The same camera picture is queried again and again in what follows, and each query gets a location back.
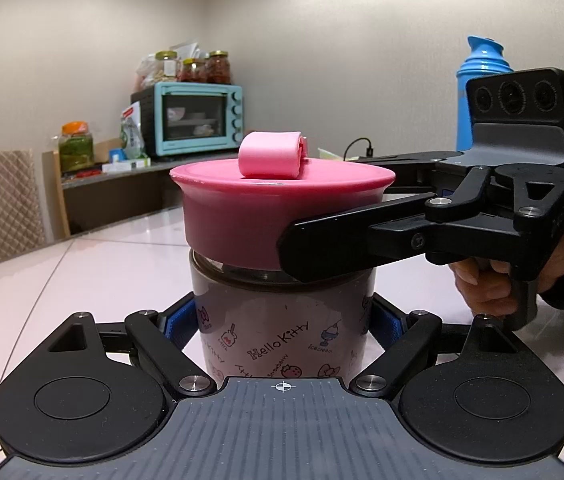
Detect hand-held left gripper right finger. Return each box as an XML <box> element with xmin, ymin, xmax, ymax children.
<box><xmin>349</xmin><ymin>294</ymin><xmax>521</xmax><ymax>398</ymax></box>

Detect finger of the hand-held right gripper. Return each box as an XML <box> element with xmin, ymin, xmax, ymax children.
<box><xmin>274</xmin><ymin>167</ymin><xmax>564</xmax><ymax>284</ymax></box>
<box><xmin>356</xmin><ymin>149</ymin><xmax>473</xmax><ymax>198</ymax></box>

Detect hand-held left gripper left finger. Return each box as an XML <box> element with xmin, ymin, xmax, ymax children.
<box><xmin>48</xmin><ymin>296</ymin><xmax>217</xmax><ymax>397</ymax></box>

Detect pink bottle cap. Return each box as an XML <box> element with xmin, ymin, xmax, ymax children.
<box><xmin>169</xmin><ymin>131</ymin><xmax>397</xmax><ymax>271</ymax></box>

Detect pink printed bottle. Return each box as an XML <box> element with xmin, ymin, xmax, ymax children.
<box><xmin>189</xmin><ymin>247</ymin><xmax>377</xmax><ymax>386</ymax></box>

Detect person's right hand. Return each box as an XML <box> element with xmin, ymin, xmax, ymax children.
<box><xmin>453</xmin><ymin>216</ymin><xmax>564</xmax><ymax>318</ymax></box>

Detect blue thermos flask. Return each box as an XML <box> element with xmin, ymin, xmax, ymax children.
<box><xmin>456</xmin><ymin>36</ymin><xmax>506</xmax><ymax>152</ymax></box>

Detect green wipes packet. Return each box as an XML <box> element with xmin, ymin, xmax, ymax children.
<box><xmin>318</xmin><ymin>148</ymin><xmax>359</xmax><ymax>162</ymax></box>

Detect wooden side table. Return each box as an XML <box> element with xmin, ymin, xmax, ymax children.
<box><xmin>42</xmin><ymin>147</ymin><xmax>243</xmax><ymax>239</ymax></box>

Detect small flat boxes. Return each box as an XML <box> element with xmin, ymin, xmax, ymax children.
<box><xmin>102</xmin><ymin>157</ymin><xmax>152</xmax><ymax>174</ymax></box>

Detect teal toaster oven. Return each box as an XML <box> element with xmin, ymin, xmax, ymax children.
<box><xmin>130</xmin><ymin>82</ymin><xmax>243</xmax><ymax>158</ymax></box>

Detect white green packet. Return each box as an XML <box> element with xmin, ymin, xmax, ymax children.
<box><xmin>119</xmin><ymin>101</ymin><xmax>149</xmax><ymax>161</ymax></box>

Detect orange lid pickle jar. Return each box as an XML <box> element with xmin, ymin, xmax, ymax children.
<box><xmin>58</xmin><ymin>121</ymin><xmax>95</xmax><ymax>173</ymax></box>

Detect tall red content jar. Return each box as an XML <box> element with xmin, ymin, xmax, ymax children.
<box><xmin>207</xmin><ymin>50</ymin><xmax>232</xmax><ymax>85</ymax></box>

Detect small red content jar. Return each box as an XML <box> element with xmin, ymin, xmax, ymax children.
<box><xmin>180</xmin><ymin>58</ymin><xmax>208</xmax><ymax>84</ymax></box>

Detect white paper bags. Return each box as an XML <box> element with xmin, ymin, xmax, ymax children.
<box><xmin>177</xmin><ymin>40</ymin><xmax>203</xmax><ymax>61</ymax></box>

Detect yellow lid glass jar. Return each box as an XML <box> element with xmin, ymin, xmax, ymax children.
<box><xmin>154</xmin><ymin>50</ymin><xmax>181</xmax><ymax>84</ymax></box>

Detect black charger with cable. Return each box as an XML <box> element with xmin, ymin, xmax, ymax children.
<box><xmin>344</xmin><ymin>137</ymin><xmax>374</xmax><ymax>161</ymax></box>

